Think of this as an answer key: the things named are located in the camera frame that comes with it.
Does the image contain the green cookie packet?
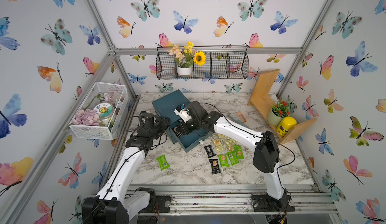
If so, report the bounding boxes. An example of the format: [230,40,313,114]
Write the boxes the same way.
[227,151,239,166]
[218,154,230,167]
[157,155,170,171]
[234,145,244,160]

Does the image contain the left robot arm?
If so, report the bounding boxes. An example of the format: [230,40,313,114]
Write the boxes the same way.
[81,111,170,224]

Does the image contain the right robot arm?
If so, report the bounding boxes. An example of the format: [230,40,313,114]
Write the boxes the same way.
[174,101,284,200]

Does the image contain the teal drawer cabinet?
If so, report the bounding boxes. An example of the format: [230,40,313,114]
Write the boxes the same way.
[152,90,191,145]

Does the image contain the black cookie packet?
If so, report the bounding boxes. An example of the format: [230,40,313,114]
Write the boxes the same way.
[204,145,216,158]
[209,159,221,175]

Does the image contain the round green tin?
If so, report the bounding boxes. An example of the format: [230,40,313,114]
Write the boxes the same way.
[93,102,114,119]

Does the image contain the wooden zigzag shelf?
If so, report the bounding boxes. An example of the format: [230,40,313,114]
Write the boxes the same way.
[247,69,317,144]

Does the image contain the pink artificial flowers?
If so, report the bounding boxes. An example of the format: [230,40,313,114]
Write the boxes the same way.
[71,108,101,126]

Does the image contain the white pot with flowers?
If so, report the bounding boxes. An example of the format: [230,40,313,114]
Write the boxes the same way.
[168,41,207,76]

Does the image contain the green pot red flowers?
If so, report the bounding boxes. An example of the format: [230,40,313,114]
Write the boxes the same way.
[267,100,291,126]

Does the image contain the yellow canister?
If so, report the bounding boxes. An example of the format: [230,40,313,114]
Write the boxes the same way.
[276,116,298,136]

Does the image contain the white wire wall basket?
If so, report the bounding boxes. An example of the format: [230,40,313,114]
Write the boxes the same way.
[69,82,128,140]

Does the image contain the black wire wall basket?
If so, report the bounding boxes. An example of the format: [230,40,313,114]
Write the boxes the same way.
[155,45,250,80]

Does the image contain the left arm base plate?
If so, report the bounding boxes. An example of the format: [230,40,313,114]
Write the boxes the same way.
[141,195,171,214]

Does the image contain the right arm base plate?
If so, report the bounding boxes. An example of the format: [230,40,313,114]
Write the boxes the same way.
[251,193,295,212]

